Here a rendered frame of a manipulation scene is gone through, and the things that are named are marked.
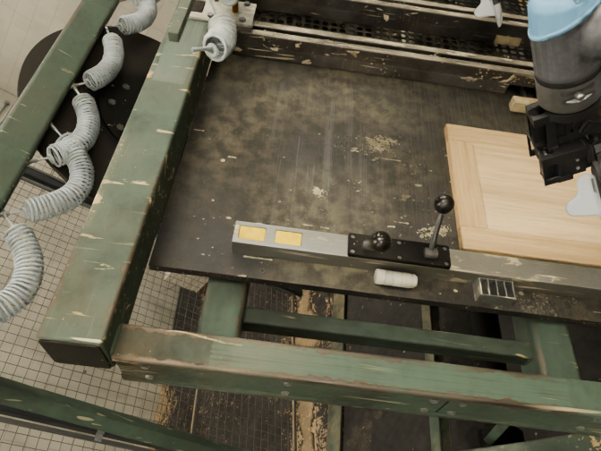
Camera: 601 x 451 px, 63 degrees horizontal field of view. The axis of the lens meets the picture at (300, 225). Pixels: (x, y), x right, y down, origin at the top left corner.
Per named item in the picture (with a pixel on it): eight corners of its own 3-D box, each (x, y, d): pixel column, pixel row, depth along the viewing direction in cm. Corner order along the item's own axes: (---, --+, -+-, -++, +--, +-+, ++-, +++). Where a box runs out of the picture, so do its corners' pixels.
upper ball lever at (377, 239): (376, 257, 95) (393, 253, 82) (357, 254, 95) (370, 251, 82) (378, 237, 95) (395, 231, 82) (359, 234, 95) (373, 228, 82)
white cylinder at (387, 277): (373, 286, 95) (413, 292, 95) (376, 278, 92) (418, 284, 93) (373, 273, 96) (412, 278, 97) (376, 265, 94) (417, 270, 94)
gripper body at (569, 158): (529, 157, 76) (520, 96, 68) (588, 139, 74) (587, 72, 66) (545, 191, 71) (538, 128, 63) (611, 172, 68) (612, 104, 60)
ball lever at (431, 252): (440, 264, 93) (460, 199, 88) (420, 261, 93) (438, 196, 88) (435, 255, 97) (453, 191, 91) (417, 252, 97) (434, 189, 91)
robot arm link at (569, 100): (588, 43, 63) (615, 77, 57) (588, 72, 66) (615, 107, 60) (526, 66, 65) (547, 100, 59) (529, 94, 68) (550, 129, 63)
